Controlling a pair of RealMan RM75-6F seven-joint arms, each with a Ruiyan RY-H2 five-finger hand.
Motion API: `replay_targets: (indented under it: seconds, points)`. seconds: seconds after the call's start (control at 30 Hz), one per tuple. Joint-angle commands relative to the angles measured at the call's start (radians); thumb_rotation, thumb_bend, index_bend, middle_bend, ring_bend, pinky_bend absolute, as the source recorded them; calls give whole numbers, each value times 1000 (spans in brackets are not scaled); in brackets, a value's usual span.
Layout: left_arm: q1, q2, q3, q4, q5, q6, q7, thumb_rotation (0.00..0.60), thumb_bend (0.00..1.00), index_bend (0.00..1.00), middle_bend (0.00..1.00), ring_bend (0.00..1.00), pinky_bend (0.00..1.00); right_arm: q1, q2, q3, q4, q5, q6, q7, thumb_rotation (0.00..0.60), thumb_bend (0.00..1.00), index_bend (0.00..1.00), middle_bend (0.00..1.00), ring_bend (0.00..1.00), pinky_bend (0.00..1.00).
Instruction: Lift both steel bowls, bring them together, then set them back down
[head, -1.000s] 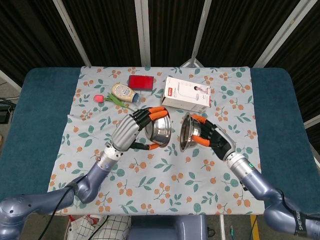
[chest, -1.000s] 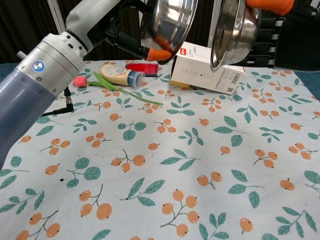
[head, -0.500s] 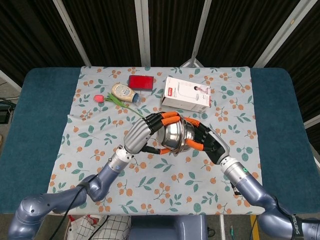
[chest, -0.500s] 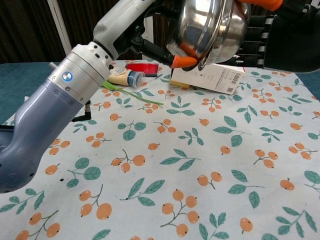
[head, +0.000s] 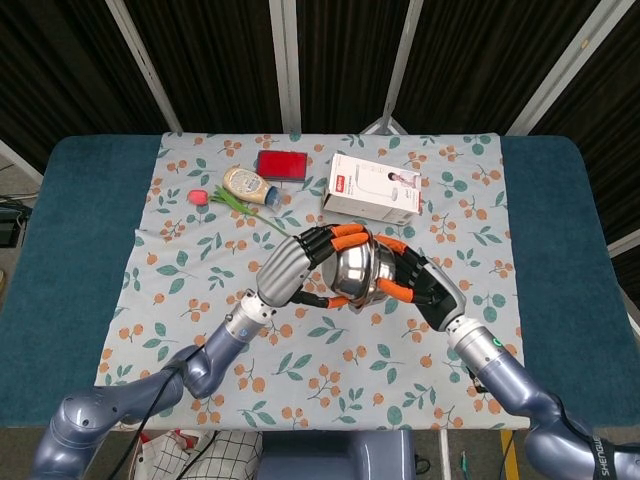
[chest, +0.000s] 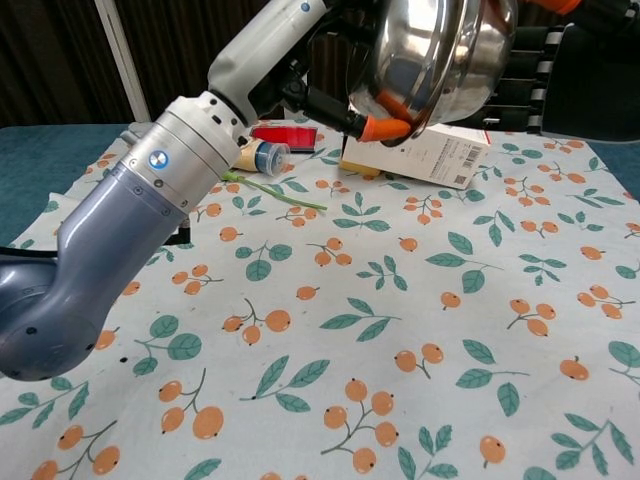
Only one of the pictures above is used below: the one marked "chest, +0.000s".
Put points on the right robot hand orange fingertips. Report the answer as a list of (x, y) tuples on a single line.
[(595, 75)]

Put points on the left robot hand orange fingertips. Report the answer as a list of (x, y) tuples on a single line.
[(265, 55)]

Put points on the stainless steel bowl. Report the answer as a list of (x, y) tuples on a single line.
[(487, 60), (405, 50)]

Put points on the floral tablecloth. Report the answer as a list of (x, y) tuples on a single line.
[(350, 350)]

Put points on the red stamp pad black case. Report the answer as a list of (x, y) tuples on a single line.
[(285, 137)]

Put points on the mayonnaise squeeze bottle blue cap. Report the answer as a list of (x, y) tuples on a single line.
[(265, 157)]

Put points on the artificial pink tulip green stem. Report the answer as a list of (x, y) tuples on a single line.
[(280, 194)]

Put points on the yellow sponge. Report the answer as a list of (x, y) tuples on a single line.
[(360, 169)]

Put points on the white cardboard product box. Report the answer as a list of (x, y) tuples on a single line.
[(440, 155)]

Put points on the dark pleated curtain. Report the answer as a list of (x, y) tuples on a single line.
[(50, 50)]

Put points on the white frame post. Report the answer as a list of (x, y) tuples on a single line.
[(120, 60)]

